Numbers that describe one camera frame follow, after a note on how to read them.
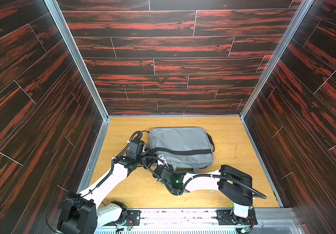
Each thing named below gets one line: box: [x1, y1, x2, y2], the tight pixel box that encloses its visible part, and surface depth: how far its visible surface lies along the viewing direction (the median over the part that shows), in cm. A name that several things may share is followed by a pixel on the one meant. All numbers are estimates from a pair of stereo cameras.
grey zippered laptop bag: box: [149, 127, 215, 174], surface depth 95 cm
